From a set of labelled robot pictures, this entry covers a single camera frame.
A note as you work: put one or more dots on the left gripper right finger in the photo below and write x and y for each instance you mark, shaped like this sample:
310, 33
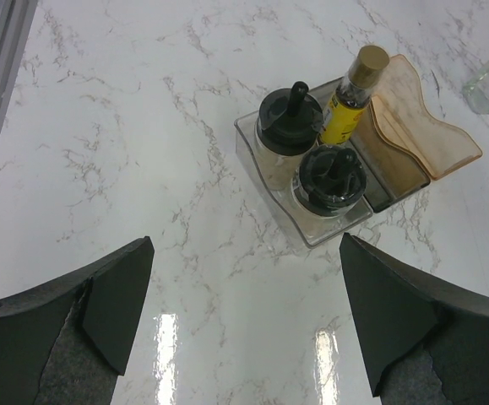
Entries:
423, 340

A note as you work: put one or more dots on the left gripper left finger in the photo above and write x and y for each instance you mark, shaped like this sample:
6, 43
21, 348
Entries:
68, 340

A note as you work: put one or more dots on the black cap shaker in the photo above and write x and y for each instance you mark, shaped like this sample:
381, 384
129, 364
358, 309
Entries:
288, 124
325, 191

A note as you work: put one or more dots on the yellow label bottle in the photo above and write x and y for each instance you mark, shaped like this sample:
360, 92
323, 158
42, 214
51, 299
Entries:
352, 95

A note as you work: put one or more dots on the clear plastic bin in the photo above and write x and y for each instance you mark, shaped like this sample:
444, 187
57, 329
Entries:
278, 200

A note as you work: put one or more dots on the orange plastic bin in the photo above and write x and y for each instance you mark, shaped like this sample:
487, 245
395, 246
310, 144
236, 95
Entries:
404, 122

